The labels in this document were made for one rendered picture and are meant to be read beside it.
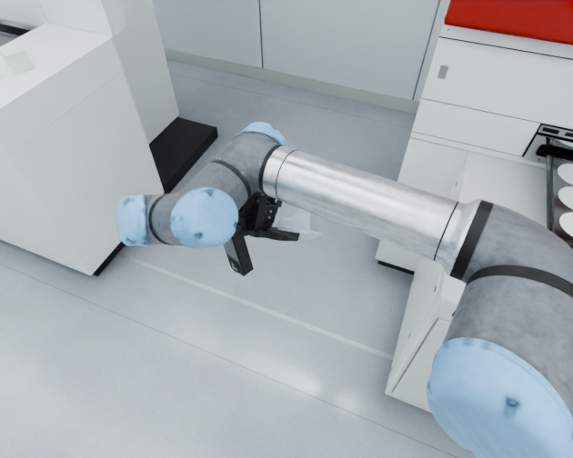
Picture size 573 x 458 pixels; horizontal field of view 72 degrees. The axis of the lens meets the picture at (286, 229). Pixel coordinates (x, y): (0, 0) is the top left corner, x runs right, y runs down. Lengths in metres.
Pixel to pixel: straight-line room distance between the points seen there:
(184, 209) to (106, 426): 1.46
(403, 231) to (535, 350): 0.18
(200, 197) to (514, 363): 0.36
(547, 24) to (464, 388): 1.04
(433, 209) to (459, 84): 0.95
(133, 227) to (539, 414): 0.49
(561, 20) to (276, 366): 1.51
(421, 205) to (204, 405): 1.45
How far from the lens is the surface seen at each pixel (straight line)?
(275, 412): 1.74
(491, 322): 0.40
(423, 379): 1.49
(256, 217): 0.68
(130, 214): 0.58
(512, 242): 0.45
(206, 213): 0.49
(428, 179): 1.61
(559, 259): 0.45
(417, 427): 1.80
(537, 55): 1.36
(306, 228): 0.73
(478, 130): 1.47
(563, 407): 0.39
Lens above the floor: 1.68
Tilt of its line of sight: 50 degrees down
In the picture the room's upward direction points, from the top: straight up
